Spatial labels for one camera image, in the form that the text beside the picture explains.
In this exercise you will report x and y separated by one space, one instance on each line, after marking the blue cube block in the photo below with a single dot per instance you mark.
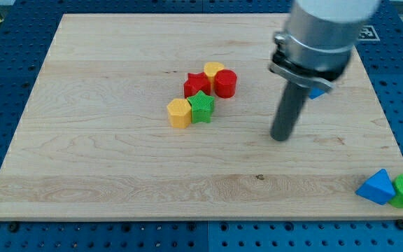
315 92

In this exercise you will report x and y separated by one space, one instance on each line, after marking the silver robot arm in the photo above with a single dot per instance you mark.
317 40

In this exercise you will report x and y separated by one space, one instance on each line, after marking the green star block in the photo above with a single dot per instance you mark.
202 107

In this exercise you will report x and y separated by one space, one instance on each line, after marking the yellow hexagon block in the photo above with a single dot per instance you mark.
179 113

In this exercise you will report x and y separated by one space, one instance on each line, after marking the red star block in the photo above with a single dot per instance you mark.
196 82

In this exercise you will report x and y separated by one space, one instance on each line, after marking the red cylinder block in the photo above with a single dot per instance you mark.
225 83

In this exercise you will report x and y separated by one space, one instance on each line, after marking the yellow heart block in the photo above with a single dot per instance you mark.
211 69

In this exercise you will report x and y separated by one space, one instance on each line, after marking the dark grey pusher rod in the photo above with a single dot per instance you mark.
289 109

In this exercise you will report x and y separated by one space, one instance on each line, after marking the wooden board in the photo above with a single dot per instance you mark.
94 142

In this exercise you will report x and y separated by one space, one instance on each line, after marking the blue triangle block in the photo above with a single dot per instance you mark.
378 188

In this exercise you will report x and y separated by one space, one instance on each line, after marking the white fiducial marker tag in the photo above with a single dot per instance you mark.
368 33

